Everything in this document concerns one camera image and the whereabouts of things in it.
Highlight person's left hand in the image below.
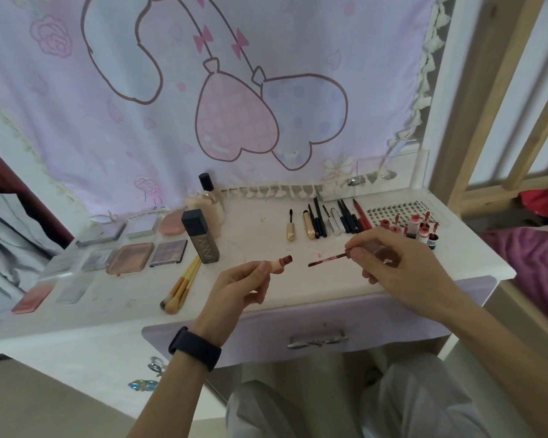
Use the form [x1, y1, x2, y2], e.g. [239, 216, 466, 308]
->
[192, 260, 273, 350]

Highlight person's right hand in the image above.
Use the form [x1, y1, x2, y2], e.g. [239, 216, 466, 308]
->
[345, 226, 466, 322]

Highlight purple drawer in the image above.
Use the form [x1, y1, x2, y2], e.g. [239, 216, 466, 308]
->
[141, 276, 499, 370]

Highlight yellow handled makeup brushes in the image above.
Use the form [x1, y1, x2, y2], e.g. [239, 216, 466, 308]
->
[164, 258, 202, 315]

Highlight pink concealer tube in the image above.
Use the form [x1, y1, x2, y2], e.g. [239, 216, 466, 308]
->
[260, 254, 294, 275]

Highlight false eyelash tray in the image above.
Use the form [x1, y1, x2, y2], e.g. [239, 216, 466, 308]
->
[365, 200, 439, 226]

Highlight dark square foundation bottle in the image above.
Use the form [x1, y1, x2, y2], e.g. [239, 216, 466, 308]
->
[180, 208, 221, 265]

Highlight red makeup pencil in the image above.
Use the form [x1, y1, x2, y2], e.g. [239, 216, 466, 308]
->
[352, 199, 373, 231]

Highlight dark pencil pink tip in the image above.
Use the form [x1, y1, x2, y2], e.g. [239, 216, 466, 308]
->
[341, 199, 364, 234]

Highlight beige cap lip wand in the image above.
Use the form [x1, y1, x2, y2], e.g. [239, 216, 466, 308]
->
[308, 243, 389, 269]

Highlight short black makeup pencil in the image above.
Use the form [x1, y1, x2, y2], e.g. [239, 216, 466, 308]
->
[337, 200, 353, 235]

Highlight peach pump bottle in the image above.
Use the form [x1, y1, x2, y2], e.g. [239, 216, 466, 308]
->
[184, 191, 225, 240]

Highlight pink rounded compact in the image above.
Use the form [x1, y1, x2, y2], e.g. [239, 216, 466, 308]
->
[157, 210, 187, 237]

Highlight long black makeup pencil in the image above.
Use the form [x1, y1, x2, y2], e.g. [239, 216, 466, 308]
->
[314, 195, 328, 238]

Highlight brown blush palette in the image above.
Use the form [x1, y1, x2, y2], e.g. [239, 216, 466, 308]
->
[105, 242, 156, 277]

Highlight small grey square palette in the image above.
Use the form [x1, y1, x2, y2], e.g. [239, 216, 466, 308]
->
[124, 214, 161, 239]

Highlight silver square palette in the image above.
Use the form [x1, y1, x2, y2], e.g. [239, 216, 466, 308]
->
[80, 248, 118, 273]

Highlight clear square palette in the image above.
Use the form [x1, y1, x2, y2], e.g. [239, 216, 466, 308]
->
[54, 274, 96, 305]

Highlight pink blush compact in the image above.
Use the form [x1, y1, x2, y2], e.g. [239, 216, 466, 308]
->
[10, 282, 55, 315]

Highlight person's right forearm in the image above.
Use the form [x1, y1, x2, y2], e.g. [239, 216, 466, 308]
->
[438, 291, 548, 438]

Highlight white dressing table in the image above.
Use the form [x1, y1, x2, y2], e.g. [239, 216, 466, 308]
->
[0, 0, 517, 420]

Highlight black smartwatch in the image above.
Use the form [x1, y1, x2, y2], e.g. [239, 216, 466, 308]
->
[167, 327, 222, 372]

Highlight purple bed sheet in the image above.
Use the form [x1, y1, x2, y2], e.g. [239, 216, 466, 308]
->
[482, 223, 548, 333]

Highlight red floral pillow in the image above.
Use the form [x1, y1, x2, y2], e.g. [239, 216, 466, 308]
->
[518, 189, 548, 222]

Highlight pink cartoon cloth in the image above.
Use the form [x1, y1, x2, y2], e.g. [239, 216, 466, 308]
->
[0, 0, 448, 220]

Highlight white hanging garment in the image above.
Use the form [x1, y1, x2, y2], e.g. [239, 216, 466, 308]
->
[0, 186, 63, 324]

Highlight dark red wooden door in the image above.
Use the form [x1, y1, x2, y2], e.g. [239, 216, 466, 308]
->
[0, 136, 74, 361]

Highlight silver drawer handle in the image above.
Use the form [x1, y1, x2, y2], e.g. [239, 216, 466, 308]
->
[286, 330, 350, 350]

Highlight wooden bed frame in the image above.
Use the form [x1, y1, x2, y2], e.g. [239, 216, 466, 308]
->
[429, 0, 548, 354]

